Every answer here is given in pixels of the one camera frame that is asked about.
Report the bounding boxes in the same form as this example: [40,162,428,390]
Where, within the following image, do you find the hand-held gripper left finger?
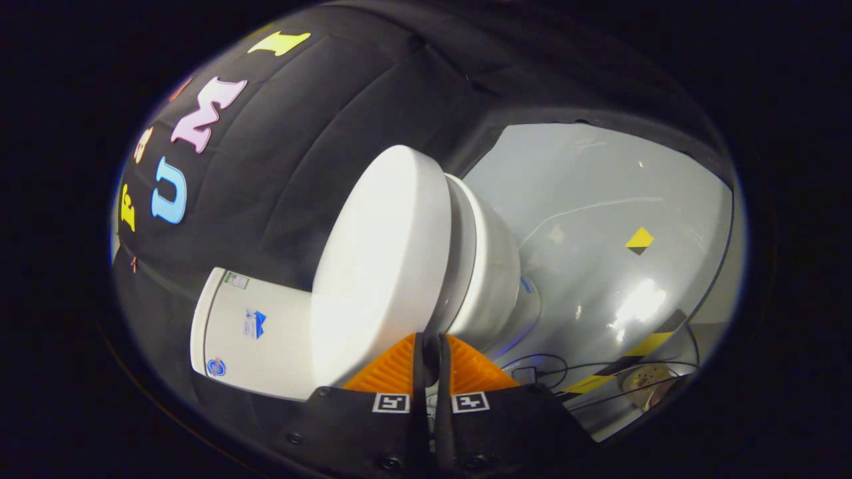
[283,333,428,479]

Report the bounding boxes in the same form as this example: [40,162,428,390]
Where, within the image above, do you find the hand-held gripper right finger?
[435,333,598,479]

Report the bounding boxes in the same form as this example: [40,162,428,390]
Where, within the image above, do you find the white toilet lid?
[310,144,453,389]

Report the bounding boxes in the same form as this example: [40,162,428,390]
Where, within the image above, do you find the white ceramic toilet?
[190,174,542,402]

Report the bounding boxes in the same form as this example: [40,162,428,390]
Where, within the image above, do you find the round floor drain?
[621,364,674,408]

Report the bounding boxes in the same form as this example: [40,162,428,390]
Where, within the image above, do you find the yellow black floor tape strip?
[558,309,688,398]

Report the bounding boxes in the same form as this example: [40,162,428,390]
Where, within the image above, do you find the yellow black square floor sticker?
[625,226,655,256]

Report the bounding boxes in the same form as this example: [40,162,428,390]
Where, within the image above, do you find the black backdrop cloth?
[110,3,736,440]

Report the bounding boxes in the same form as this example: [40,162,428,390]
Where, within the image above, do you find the black floor cable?
[498,323,701,408]

